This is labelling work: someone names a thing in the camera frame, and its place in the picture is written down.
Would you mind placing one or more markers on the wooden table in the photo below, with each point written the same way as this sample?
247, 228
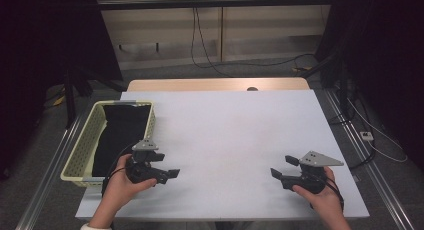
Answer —
200, 84

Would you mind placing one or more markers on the black metal stand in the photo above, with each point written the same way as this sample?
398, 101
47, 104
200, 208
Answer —
70, 100

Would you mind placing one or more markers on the white table mat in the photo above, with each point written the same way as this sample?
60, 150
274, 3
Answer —
226, 140

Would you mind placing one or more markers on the black horizontal metal bar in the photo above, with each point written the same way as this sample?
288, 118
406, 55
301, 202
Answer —
213, 3

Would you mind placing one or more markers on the person's left hand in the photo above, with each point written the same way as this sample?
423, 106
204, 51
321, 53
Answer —
123, 186

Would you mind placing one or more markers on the pale yellow perforated plastic basket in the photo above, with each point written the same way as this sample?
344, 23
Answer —
80, 150

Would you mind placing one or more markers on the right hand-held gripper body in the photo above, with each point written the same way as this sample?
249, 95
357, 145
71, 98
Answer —
313, 176

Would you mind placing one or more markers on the white power plug block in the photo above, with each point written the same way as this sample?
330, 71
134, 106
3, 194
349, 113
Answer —
366, 135

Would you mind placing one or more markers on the white sleeve cuff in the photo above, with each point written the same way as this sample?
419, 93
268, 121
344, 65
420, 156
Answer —
95, 227

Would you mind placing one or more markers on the person's right hand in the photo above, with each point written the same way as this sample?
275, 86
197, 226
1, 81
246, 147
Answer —
321, 198

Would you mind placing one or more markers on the black cloth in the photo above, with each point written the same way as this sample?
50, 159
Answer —
121, 136

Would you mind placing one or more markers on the black curtain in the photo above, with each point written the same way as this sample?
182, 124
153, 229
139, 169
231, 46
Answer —
50, 33
386, 56

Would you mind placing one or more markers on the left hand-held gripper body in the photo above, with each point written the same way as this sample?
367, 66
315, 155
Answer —
143, 171

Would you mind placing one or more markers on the metal floor rail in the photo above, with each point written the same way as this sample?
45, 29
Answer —
50, 170
376, 176

